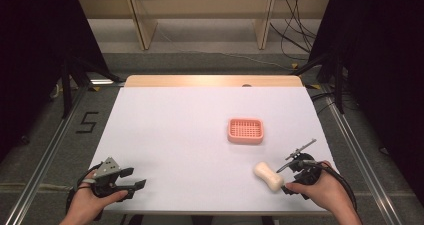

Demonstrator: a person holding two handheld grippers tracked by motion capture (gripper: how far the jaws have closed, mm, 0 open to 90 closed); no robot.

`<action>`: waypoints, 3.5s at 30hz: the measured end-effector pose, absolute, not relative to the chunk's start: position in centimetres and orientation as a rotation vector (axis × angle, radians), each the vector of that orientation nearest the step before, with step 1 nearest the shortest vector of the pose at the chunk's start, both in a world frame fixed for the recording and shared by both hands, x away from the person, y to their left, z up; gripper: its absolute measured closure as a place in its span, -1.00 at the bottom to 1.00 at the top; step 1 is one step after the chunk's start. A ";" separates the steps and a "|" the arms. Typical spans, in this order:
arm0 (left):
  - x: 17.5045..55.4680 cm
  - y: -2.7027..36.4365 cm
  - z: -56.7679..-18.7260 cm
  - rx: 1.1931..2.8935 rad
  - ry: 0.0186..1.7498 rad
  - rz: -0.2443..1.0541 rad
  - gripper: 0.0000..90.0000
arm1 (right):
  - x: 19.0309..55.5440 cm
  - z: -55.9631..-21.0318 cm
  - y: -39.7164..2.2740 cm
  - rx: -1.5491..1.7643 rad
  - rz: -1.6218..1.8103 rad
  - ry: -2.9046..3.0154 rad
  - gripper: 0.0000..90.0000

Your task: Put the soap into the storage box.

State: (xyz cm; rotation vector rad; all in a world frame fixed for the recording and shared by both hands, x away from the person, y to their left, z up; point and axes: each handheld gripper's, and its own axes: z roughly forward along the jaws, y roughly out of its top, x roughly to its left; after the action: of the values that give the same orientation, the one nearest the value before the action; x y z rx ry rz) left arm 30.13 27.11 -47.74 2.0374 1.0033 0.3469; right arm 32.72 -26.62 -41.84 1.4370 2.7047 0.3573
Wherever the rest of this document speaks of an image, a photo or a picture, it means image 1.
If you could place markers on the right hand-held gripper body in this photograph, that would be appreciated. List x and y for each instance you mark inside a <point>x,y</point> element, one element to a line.
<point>308,171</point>

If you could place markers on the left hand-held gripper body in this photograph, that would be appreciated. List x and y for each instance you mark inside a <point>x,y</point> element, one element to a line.
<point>106,171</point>

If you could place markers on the cream soap bar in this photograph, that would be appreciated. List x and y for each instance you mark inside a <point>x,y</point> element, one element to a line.
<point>268,175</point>

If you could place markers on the pink soap dish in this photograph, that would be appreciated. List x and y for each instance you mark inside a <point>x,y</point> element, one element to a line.
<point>245,131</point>

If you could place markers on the person's right hand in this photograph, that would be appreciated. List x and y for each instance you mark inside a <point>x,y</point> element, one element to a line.
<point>325,191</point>

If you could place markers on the person's left hand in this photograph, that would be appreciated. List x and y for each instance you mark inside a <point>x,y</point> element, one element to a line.
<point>86,203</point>

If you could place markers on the white table sheet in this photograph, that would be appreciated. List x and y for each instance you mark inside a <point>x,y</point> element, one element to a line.
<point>180,141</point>

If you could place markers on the yellow tape piece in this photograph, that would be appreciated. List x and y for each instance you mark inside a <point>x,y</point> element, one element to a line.
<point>95,89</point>
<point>295,65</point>
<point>313,86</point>

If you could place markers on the black tripod stand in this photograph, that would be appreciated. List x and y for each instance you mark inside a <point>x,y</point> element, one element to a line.
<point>66,85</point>
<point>338,85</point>

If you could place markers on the black curtain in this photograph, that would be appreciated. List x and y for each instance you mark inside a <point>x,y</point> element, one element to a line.
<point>383,68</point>
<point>36,51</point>

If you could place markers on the wooden furniture leg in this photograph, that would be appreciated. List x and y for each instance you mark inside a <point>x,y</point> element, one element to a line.
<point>144,25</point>
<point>264,21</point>

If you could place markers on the aluminium floor rail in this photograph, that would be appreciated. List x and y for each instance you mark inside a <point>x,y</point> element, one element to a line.
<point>46,151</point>
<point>363,151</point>

